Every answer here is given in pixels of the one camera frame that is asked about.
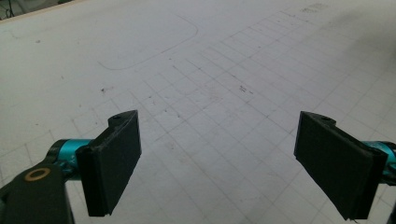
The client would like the white grid mat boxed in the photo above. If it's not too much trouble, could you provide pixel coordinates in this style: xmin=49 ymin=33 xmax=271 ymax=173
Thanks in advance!
xmin=0 ymin=0 xmax=396 ymax=224

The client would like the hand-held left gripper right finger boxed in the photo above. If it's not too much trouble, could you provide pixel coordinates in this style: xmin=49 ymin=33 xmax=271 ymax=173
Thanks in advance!
xmin=293 ymin=110 xmax=389 ymax=221

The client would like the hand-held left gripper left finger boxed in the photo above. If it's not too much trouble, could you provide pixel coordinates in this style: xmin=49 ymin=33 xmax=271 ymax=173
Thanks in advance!
xmin=76 ymin=109 xmax=143 ymax=217

